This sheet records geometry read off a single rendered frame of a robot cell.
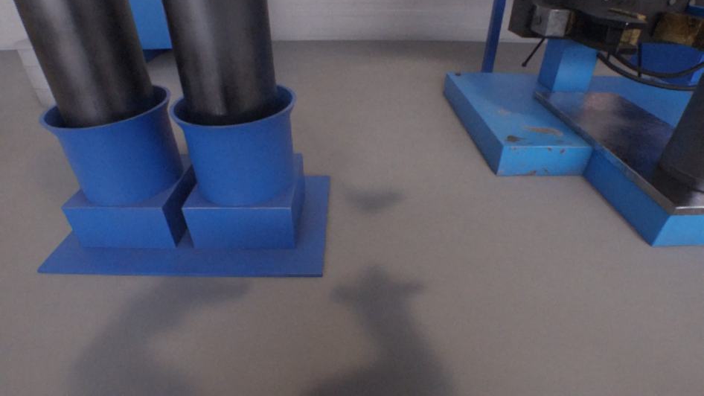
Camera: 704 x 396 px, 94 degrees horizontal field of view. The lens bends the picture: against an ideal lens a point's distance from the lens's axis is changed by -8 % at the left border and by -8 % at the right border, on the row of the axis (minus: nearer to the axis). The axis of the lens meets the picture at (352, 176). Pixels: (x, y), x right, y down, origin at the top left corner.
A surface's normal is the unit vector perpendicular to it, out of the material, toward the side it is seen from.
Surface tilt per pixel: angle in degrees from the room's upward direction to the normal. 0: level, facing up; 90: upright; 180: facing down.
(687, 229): 90
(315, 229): 0
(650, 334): 0
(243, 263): 0
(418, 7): 90
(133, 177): 90
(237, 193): 90
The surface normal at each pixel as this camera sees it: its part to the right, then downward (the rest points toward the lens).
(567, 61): 0.01, 0.55
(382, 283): 0.00, -0.84
